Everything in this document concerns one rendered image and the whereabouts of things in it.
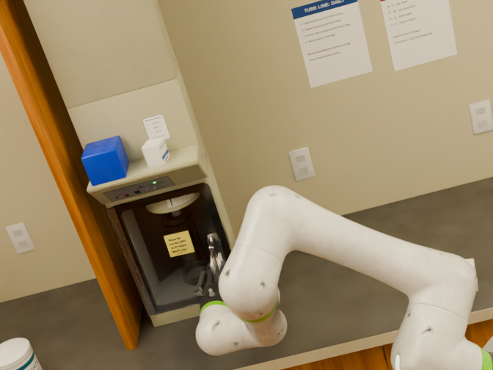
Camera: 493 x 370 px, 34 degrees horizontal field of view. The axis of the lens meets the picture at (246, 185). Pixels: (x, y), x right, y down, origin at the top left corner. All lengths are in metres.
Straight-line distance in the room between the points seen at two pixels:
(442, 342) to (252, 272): 0.42
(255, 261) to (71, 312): 1.33
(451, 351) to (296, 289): 0.92
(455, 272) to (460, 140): 1.17
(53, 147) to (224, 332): 0.69
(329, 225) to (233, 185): 1.16
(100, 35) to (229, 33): 0.57
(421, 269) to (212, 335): 0.60
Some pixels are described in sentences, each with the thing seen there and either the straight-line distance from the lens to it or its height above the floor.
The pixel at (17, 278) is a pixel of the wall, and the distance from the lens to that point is 3.12.
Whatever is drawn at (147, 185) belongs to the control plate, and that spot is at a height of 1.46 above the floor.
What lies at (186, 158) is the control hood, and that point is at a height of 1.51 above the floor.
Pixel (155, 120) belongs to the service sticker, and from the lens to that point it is 2.29.
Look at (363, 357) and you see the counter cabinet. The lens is 2.40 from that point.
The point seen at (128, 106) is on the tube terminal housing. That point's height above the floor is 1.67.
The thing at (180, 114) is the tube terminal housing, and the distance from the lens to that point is 2.28.
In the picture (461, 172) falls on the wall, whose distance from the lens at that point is 2.95.
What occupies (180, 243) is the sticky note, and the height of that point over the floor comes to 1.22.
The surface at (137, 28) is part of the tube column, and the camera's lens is 2.21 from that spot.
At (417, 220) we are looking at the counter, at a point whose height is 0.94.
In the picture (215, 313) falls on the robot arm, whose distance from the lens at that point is 2.13.
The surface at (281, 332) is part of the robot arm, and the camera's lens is 2.09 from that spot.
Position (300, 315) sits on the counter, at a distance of 2.46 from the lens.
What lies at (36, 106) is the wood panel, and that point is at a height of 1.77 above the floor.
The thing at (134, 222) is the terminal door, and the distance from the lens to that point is 2.42.
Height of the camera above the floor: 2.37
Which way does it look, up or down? 26 degrees down
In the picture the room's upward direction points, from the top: 17 degrees counter-clockwise
